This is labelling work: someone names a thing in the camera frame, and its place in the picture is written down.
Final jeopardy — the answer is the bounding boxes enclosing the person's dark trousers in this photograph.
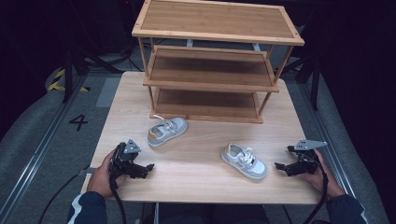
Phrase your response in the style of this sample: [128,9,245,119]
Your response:
[146,203,270,224]

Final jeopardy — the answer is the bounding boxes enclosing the person's right hand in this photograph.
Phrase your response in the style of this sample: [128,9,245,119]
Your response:
[298,148,347,201]

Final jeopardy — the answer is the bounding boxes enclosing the metal floor rail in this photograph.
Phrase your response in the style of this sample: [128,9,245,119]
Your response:
[293,78,358,199]
[0,74,89,218]

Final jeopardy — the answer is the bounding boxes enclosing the wooden three-tier shoe rack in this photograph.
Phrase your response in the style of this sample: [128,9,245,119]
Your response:
[131,0,305,125]

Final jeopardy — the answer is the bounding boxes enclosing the black floor cable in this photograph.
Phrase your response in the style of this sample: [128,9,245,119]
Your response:
[36,166,92,224]

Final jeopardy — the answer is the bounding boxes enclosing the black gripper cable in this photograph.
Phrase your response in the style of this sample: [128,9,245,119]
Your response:
[107,143,128,224]
[302,153,330,224]

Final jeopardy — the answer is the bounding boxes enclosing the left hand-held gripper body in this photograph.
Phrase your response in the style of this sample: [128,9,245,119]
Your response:
[107,138,143,189]

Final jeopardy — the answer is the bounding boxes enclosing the black metal stand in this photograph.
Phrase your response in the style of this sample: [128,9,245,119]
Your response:
[60,46,132,105]
[281,52,321,112]

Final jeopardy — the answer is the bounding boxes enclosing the grey white child's sneaker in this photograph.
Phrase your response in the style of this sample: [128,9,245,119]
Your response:
[147,114,189,148]
[220,143,268,181]

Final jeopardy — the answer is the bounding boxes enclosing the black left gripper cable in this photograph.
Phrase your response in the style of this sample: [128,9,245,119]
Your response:
[107,143,128,224]

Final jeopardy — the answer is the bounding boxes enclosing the metal table leg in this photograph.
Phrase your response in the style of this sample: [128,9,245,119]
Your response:
[152,203,161,224]

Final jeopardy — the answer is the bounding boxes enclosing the person's left hand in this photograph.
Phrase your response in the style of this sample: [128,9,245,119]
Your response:
[86,148,129,199]

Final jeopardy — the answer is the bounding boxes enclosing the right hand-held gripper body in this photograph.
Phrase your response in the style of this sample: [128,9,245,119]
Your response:
[287,139,329,177]

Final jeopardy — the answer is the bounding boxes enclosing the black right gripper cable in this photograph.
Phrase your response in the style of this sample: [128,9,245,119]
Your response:
[302,153,330,224]

